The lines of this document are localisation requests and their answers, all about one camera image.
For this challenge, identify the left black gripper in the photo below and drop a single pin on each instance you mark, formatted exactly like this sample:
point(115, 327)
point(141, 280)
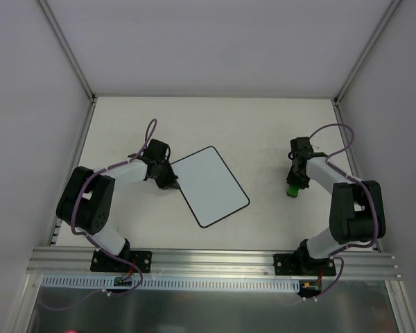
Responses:
point(168, 180)

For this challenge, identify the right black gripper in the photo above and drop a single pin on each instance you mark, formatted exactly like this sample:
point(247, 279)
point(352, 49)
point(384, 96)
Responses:
point(297, 180)

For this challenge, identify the green whiteboard eraser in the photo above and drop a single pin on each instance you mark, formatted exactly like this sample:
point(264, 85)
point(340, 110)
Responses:
point(292, 191)

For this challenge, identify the small black-framed whiteboard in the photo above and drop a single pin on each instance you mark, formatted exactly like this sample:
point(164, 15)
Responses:
point(209, 187)

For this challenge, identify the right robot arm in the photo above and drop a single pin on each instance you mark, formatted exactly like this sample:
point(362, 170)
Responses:
point(356, 216)

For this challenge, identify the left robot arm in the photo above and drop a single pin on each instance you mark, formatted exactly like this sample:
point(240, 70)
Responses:
point(87, 198)

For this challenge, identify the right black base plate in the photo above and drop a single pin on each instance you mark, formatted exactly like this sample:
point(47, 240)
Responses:
point(297, 265)

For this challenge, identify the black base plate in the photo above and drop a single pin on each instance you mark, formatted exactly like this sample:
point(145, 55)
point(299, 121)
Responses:
point(102, 263)
point(297, 265)

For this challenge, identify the white slotted cable duct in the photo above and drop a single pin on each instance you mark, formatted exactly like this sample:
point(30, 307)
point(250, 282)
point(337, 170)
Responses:
point(171, 283)

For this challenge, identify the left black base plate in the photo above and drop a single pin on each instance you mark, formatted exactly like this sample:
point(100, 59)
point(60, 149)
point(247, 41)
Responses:
point(102, 263)

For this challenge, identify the aluminium mounting rail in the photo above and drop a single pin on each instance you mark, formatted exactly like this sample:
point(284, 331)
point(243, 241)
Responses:
point(211, 263)

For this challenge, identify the left aluminium frame post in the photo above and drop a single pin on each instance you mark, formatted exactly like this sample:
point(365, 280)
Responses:
point(61, 39)

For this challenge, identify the aluminium frame post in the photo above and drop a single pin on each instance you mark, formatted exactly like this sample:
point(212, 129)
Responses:
point(344, 106)
point(61, 39)

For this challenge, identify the right aluminium frame post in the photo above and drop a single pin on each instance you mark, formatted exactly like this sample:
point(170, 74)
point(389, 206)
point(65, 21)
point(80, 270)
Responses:
point(344, 106)

